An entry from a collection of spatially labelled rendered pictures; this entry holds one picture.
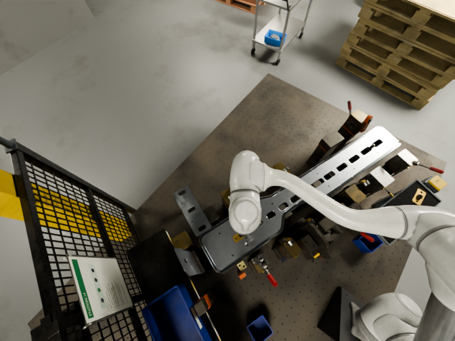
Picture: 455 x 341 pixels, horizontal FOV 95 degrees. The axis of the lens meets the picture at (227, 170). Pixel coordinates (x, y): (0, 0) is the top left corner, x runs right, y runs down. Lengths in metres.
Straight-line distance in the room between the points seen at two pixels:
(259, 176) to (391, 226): 0.42
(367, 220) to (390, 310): 0.61
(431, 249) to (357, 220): 0.18
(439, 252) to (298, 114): 1.46
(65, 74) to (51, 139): 1.17
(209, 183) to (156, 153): 1.21
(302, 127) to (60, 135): 2.89
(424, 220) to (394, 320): 0.60
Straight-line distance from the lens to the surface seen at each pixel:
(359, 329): 1.41
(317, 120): 1.98
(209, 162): 1.64
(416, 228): 0.83
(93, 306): 0.89
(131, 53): 4.03
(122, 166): 2.72
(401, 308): 1.30
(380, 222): 0.79
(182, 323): 1.17
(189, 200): 1.23
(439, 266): 0.79
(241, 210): 0.62
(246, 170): 0.71
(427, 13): 3.23
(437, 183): 1.47
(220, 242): 1.17
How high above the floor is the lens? 2.16
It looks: 65 degrees down
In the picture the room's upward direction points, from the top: 4 degrees counter-clockwise
